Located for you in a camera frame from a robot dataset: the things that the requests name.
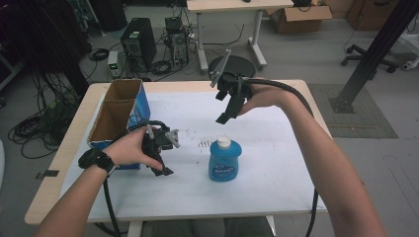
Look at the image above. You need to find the black computer tower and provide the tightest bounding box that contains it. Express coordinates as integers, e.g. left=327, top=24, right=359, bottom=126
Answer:
left=120, top=17, right=158, bottom=74

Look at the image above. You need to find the open brown cardboard box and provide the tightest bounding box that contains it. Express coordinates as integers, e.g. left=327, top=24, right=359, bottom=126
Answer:
left=264, top=4, right=334, bottom=35

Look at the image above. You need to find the open computer case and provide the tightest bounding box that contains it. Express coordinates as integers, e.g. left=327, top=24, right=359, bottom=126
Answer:
left=164, top=16, right=191, bottom=67

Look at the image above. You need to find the black wristwatch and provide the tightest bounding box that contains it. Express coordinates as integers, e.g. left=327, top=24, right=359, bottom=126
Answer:
left=77, top=147, right=117, bottom=178

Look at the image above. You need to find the white-legged desk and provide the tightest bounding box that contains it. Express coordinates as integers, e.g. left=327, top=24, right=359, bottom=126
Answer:
left=186, top=0, right=294, bottom=74

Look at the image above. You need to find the right hand-held gripper cable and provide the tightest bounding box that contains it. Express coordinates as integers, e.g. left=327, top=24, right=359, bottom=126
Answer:
left=240, top=76, right=320, bottom=237

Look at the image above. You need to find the person's right hand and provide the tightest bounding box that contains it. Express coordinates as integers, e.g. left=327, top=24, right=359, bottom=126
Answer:
left=237, top=78, right=298, bottom=117

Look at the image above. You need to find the grey floor mat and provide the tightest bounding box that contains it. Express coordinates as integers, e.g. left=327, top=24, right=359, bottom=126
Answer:
left=307, top=82, right=399, bottom=139

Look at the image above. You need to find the hand-held gripper cable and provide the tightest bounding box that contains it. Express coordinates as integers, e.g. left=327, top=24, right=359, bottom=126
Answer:
left=240, top=76, right=320, bottom=237
left=102, top=119, right=171, bottom=237

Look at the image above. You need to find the round black stand base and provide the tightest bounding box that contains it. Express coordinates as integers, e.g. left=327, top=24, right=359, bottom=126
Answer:
left=208, top=54, right=258, bottom=80

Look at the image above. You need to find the black tape strip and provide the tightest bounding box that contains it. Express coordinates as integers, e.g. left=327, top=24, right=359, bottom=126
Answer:
left=35, top=169, right=60, bottom=182

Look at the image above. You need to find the blue bottle with white cap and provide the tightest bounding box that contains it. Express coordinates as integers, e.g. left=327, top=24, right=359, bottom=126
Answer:
left=208, top=135, right=243, bottom=183

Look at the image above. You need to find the blue cardboard box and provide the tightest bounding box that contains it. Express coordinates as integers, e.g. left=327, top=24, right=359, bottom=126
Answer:
left=86, top=78, right=152, bottom=171

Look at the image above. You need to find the black metal post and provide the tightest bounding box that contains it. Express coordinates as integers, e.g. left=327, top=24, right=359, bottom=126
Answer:
left=328, top=0, right=419, bottom=115

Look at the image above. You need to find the bundle of black floor cables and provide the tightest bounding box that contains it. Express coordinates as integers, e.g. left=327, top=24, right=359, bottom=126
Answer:
left=7, top=70, right=82, bottom=161

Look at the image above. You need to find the person's left hand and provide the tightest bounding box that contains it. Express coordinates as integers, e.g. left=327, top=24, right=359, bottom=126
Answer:
left=102, top=125, right=164, bottom=172

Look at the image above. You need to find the left hand-held gripper cable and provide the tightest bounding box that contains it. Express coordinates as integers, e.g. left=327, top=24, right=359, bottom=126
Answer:
left=102, top=119, right=171, bottom=237

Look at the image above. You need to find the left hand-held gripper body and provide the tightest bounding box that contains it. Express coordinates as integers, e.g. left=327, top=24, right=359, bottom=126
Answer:
left=140, top=119, right=182, bottom=164

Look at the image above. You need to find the white table sheet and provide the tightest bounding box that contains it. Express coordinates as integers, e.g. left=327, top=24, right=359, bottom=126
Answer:
left=60, top=91, right=328, bottom=222

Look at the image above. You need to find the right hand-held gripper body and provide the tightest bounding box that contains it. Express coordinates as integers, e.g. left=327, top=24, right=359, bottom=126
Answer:
left=209, top=48, right=255, bottom=111

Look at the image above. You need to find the coiled black cable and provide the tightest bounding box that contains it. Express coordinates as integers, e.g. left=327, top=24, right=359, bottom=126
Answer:
left=150, top=59, right=173, bottom=76
left=88, top=47, right=111, bottom=62

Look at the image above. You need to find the small white power unit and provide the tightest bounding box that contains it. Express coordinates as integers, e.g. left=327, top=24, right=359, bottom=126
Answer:
left=107, top=50, right=120, bottom=79

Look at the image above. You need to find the black office chair base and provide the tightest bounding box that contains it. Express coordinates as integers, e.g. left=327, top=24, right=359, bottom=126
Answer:
left=340, top=43, right=400, bottom=74

